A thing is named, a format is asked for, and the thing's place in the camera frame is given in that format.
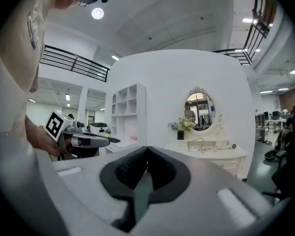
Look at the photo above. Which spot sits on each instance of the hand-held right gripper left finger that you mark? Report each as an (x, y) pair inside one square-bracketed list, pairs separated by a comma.
[(88, 181)]

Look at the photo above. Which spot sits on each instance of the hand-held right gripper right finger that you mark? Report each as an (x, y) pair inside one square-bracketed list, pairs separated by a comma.
[(199, 181)]

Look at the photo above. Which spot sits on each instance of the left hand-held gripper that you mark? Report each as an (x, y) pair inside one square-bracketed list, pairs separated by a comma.
[(55, 125)]

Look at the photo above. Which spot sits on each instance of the person's left forearm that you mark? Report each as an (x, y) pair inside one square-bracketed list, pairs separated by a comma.
[(35, 134)]

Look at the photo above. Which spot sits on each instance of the white hair dryer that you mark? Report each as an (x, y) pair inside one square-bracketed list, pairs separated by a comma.
[(227, 146)]

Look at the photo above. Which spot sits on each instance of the person's left hand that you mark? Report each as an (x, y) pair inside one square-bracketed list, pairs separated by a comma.
[(52, 147)]

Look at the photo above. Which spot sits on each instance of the small white and black robot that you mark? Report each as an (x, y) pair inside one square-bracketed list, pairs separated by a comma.
[(98, 128)]

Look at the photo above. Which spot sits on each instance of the small potted plant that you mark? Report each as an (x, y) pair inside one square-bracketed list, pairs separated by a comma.
[(108, 131)]

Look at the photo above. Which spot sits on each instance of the white vanity table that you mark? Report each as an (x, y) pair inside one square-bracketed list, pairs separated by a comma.
[(211, 160)]

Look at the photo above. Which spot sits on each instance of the white desk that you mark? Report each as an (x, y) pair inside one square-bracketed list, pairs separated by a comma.
[(123, 145)]

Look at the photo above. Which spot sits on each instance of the white cubby shelf unit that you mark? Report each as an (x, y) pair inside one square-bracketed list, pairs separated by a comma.
[(129, 112)]

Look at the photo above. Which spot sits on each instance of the black square vase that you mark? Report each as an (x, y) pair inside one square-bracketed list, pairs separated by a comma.
[(180, 134)]

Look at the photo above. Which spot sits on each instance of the artificial flower bouquet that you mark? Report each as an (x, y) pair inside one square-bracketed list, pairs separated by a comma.
[(185, 124)]

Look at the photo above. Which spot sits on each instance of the dark green table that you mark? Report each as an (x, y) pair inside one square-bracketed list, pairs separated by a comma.
[(260, 171)]

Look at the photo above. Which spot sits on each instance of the oval white-framed mirror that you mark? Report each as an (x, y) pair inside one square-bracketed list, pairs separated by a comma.
[(200, 112)]

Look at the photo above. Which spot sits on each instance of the long black balcony railing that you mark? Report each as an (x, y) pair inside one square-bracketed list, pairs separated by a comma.
[(76, 64)]

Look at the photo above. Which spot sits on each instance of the beige printed t-shirt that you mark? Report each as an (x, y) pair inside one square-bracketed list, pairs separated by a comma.
[(12, 58)]

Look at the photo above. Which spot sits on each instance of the round ceiling lamp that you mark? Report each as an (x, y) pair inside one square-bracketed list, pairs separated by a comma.
[(97, 13)]

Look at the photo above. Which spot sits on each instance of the tall black balcony railing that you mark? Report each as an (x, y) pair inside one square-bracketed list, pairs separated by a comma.
[(260, 28)]

